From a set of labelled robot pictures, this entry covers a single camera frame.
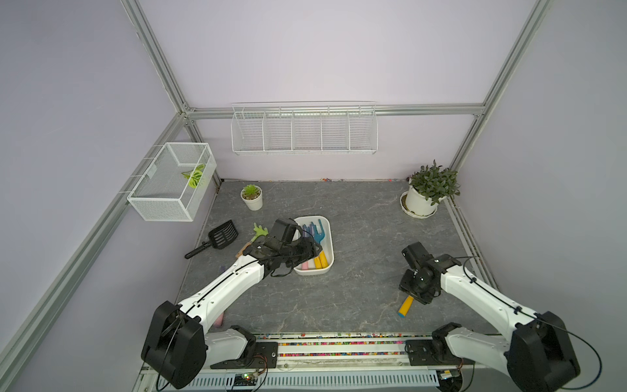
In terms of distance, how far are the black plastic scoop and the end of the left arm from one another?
406 millimetres

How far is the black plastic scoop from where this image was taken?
0.99m

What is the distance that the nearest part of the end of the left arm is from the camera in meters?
0.59
